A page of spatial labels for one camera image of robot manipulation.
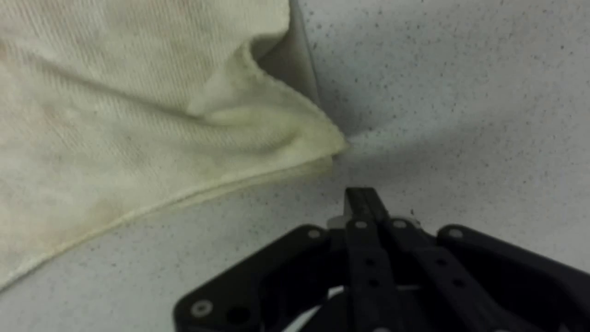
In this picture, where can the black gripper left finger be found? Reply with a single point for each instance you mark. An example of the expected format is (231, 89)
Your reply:
(371, 285)

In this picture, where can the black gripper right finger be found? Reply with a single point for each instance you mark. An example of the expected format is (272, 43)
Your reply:
(464, 296)

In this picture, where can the stained beige towel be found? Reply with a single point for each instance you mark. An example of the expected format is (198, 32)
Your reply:
(117, 108)

